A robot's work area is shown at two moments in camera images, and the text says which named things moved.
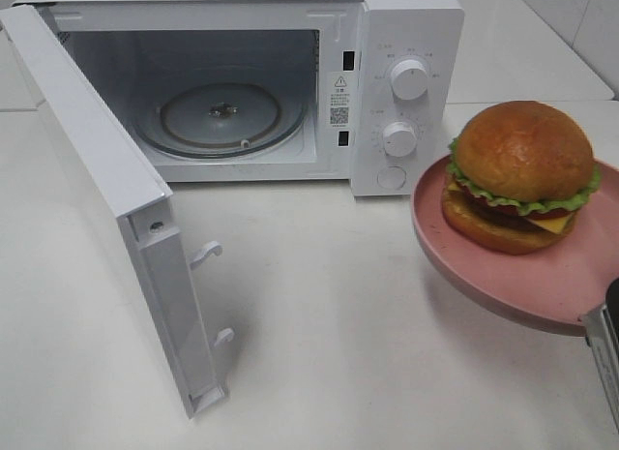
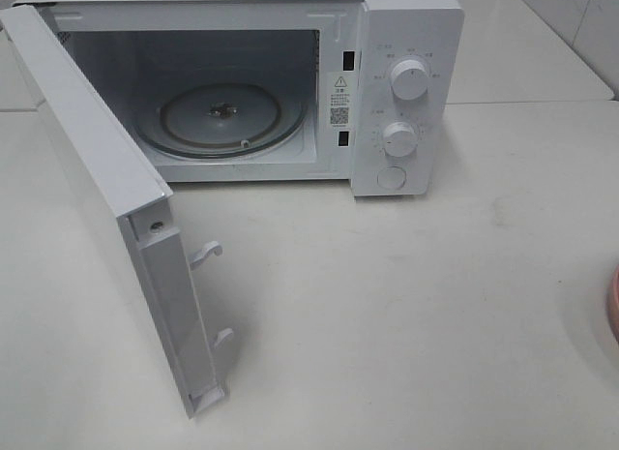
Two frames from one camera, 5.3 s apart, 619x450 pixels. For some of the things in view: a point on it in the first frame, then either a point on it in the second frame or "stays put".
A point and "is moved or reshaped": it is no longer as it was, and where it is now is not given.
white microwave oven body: [275, 84] stays put
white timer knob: [399, 138] stays put
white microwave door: [141, 200] stays put
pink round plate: [556, 287] is moved or reshaped
